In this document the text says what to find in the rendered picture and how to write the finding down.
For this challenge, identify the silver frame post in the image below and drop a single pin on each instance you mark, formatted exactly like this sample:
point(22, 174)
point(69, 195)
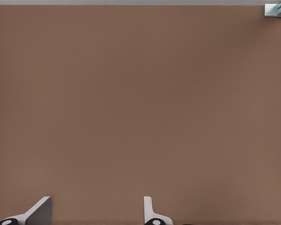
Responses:
point(276, 10)

